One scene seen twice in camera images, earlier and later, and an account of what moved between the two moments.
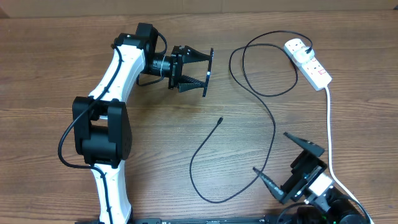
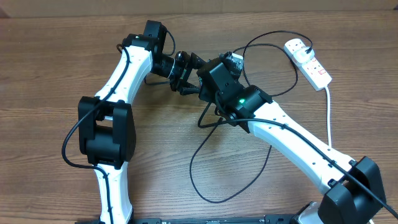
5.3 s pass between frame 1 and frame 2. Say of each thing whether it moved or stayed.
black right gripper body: moved
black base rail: stayed
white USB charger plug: stayed
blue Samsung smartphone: moved
